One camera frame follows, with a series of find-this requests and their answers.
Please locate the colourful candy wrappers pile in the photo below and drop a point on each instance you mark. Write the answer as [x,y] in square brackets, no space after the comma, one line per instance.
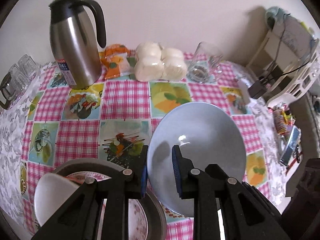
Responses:
[288,133]

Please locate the dark-rimmed glass cup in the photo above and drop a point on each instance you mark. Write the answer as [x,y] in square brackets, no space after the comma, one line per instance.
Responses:
[8,90]

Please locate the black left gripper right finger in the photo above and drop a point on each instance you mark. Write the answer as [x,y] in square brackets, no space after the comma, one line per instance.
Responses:
[223,202]

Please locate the black power adapter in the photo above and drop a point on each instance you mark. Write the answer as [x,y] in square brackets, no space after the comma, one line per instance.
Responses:
[258,88]

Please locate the pale blue bowl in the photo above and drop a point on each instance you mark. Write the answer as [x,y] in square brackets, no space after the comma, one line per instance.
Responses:
[206,135]

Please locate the orange snack packet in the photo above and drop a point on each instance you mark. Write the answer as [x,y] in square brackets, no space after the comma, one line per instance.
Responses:
[118,61]

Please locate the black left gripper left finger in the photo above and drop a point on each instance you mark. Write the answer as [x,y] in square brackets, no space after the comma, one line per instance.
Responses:
[99,209]

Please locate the clear faceted glass cup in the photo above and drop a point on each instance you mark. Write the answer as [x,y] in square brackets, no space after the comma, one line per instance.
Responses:
[23,73]

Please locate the white floral plate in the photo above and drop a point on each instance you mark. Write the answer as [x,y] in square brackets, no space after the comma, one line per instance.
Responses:
[137,220]

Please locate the stainless steel thermos jug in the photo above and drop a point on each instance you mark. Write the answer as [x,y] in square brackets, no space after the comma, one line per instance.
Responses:
[77,30]

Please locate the clear glass pitcher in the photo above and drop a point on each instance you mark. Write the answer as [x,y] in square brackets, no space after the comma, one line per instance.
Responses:
[205,64]

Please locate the grey floral fleece cloth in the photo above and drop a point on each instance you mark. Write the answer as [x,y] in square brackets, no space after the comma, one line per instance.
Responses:
[13,122]

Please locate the pink checkered plastic tablecloth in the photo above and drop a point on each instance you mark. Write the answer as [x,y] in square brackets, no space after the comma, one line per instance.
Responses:
[112,119]

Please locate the white plastic rack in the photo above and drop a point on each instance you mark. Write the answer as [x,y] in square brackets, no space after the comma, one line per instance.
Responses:
[288,58]

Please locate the wrapped white buns pack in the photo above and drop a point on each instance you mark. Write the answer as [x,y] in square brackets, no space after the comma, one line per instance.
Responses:
[155,62]

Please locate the white bowl red rim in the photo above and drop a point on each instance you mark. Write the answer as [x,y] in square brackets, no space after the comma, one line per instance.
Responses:
[51,192]

